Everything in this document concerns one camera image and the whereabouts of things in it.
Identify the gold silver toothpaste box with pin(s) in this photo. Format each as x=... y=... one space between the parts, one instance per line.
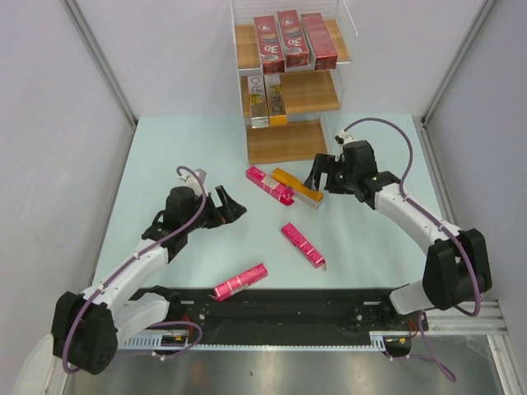
x=277 y=113

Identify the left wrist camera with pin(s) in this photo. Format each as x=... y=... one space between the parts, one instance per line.
x=193 y=179

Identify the orange toothpaste box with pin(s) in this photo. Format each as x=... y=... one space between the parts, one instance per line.
x=258 y=102
x=308 y=196

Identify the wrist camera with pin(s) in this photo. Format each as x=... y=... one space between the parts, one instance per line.
x=193 y=179
x=342 y=138

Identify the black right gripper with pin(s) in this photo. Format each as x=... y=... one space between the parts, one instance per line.
x=321 y=162

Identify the pink toothpaste box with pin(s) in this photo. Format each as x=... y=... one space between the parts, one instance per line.
x=275 y=189
x=239 y=283
x=307 y=249

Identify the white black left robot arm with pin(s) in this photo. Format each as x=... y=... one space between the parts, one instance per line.
x=88 y=327

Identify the white slotted cable duct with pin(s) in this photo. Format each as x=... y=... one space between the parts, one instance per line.
x=171 y=341

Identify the dark red toothpaste box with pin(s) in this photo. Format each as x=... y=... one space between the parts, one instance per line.
x=323 y=54

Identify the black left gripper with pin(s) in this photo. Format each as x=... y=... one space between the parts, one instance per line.
x=227 y=213

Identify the clear acrylic wooden shelf unit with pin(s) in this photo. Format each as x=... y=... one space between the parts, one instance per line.
x=313 y=98

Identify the red silver 3D toothpaste box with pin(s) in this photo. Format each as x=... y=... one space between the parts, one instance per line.
x=294 y=43

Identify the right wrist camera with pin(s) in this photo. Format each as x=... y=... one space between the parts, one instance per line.
x=342 y=138

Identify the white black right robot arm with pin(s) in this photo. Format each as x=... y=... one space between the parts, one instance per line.
x=456 y=269

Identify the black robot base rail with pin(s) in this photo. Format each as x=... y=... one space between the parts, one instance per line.
x=193 y=310

